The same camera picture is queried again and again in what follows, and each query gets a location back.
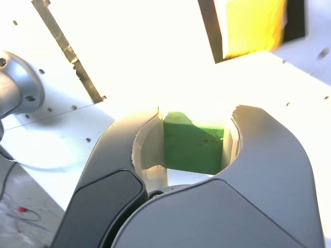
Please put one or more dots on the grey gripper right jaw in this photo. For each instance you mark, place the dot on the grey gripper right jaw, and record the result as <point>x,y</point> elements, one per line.
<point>232,214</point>

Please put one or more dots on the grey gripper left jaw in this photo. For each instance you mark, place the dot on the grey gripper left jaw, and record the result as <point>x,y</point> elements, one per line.
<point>108,168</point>

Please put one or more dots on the yellow cube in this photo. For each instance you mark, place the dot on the yellow cube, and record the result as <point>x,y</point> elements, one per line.
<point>253,28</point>

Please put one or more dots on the black tape square outline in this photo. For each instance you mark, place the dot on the black tape square outline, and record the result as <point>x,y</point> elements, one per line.
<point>213,33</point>

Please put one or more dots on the green cube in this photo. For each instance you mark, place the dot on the green cube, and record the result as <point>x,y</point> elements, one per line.
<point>191,147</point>

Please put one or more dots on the black tape strip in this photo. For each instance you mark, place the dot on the black tape strip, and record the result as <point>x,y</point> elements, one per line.
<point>67,49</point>

